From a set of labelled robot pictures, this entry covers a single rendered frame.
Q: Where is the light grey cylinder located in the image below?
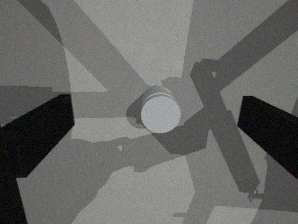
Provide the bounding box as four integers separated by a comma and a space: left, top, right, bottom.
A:
141, 85, 181, 133

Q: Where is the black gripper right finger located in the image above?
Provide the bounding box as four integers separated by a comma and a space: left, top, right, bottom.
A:
237, 96, 298, 179

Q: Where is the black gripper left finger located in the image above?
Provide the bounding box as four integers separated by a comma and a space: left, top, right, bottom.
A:
0, 94, 75, 224

